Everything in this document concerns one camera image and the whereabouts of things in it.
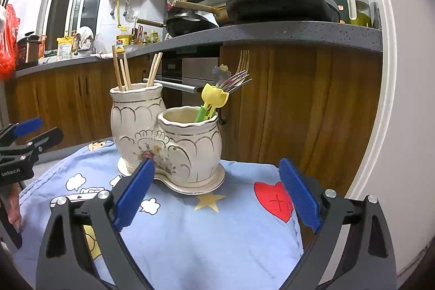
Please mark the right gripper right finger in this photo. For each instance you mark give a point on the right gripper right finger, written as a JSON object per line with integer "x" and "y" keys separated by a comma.
{"x": 325, "y": 213}

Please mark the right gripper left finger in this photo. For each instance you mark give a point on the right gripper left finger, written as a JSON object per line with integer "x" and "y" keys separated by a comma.
{"x": 109, "y": 212}

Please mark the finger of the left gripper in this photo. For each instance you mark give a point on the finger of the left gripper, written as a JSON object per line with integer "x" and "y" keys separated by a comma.
{"x": 10, "y": 133}
{"x": 42, "y": 143}

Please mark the wooden chopstick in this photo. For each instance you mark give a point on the wooden chopstick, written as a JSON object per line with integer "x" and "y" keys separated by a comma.
{"x": 153, "y": 69}
{"x": 116, "y": 69}

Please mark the yellow plastic fork spoon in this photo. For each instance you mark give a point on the yellow plastic fork spoon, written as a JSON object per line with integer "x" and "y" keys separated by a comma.
{"x": 219, "y": 99}

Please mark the green handled yellow spoon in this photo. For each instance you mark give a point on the green handled yellow spoon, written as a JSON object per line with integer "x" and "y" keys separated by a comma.
{"x": 206, "y": 95}

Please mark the grey kitchen countertop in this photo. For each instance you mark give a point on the grey kitchen countertop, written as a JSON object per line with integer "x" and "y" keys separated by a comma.
{"x": 306, "y": 32}

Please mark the operator hand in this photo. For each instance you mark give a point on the operator hand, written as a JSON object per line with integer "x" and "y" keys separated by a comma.
{"x": 10, "y": 195}

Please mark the blue cartoon tablecloth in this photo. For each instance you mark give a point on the blue cartoon tablecloth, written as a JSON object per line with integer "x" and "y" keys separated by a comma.
{"x": 244, "y": 235}

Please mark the red plastic bag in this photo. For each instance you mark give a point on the red plastic bag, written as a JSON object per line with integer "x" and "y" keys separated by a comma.
{"x": 9, "y": 49}

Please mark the cream floral ceramic utensil holder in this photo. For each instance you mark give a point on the cream floral ceramic utensil holder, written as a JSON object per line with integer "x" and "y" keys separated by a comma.
{"x": 186, "y": 153}

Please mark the stainless steel oven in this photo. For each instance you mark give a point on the stainless steel oven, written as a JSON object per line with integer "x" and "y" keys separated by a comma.
{"x": 183, "y": 77}

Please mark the silver metal fork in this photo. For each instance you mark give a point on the silver metal fork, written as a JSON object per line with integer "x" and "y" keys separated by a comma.
{"x": 228, "y": 82}

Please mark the gold metal fork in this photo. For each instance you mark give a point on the gold metal fork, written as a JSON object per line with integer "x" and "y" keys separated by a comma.
{"x": 244, "y": 61}

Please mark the oil dispenser bottle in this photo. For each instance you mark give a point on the oil dispenser bottle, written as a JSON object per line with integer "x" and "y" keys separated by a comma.
{"x": 359, "y": 12}

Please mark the brown frying pan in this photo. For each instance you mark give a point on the brown frying pan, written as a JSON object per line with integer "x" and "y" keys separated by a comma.
{"x": 220, "y": 13}

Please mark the grey electric griddle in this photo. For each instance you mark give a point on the grey electric griddle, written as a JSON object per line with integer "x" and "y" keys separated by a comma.
{"x": 254, "y": 11}

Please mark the black wok wooden handle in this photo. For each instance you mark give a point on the black wok wooden handle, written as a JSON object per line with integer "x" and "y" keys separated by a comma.
{"x": 181, "y": 24}

